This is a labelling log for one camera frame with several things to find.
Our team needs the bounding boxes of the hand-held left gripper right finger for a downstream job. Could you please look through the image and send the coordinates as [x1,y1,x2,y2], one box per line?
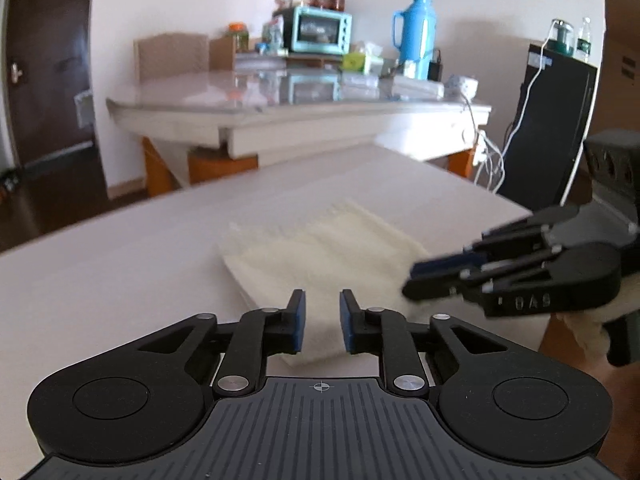
[339,289,506,397]

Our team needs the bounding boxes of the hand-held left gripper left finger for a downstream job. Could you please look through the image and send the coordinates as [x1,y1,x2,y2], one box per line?
[137,289,307,397]

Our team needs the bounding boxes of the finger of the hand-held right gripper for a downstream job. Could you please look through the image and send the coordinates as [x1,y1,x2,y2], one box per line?
[410,217,549,281]
[402,245,564,307]

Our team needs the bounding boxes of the cream towel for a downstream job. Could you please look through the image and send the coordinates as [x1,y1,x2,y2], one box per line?
[217,199,432,372]

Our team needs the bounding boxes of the person's right hand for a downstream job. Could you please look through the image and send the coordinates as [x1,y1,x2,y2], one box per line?
[550,305,615,363]

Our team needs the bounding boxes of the black cabinet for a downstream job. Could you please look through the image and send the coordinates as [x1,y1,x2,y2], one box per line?
[496,42,599,212]

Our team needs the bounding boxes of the white power strip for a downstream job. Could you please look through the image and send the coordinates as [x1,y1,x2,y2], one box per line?
[444,75,479,99]

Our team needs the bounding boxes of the stack of white plastic boxes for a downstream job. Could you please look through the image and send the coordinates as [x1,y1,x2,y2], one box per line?
[342,71,446,102]

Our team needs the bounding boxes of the cardboard box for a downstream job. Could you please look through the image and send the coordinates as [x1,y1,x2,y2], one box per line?
[595,0,640,133]

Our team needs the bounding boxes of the green tissue box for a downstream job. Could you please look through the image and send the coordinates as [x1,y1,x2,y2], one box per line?
[341,42,385,74]

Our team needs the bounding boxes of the blue thermos jug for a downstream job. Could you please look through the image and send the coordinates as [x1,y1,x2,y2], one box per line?
[391,0,434,81]

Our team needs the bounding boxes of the clear water bottle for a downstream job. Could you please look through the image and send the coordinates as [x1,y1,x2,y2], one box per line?
[575,17,594,62]

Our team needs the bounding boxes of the glass-topped dining table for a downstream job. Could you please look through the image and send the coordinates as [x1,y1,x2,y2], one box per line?
[106,67,493,198]

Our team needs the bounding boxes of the teal toaster oven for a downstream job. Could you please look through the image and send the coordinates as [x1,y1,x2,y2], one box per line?
[284,6,353,57]

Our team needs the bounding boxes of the jar with orange lid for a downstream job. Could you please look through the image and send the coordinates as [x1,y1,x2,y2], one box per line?
[227,22,250,54]

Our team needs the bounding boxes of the beige dining chair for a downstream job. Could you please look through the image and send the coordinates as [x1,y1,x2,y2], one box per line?
[133,32,211,82]

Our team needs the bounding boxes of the dark wooden door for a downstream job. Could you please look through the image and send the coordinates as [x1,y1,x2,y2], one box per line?
[0,0,108,243]

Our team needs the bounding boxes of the white cables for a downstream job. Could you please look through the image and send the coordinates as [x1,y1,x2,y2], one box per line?
[462,95,507,195]

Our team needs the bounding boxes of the white charging cable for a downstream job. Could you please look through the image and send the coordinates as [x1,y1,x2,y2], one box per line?
[499,19,558,163]

